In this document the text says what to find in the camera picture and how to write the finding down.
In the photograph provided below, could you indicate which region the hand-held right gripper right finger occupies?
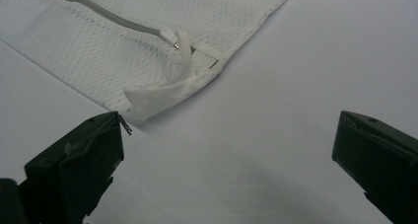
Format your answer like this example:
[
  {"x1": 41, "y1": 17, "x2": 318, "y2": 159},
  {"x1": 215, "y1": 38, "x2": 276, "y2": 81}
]
[{"x1": 331, "y1": 111, "x2": 418, "y2": 224}]

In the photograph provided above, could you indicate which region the white mesh laundry bag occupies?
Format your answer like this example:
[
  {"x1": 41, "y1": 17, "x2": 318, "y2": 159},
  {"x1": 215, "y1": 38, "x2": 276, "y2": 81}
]
[{"x1": 0, "y1": 0, "x2": 298, "y2": 121}]

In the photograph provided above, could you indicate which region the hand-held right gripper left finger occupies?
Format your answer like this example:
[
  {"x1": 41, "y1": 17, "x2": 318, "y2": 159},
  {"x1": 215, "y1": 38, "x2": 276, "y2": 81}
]
[{"x1": 24, "y1": 111, "x2": 133, "y2": 224}]

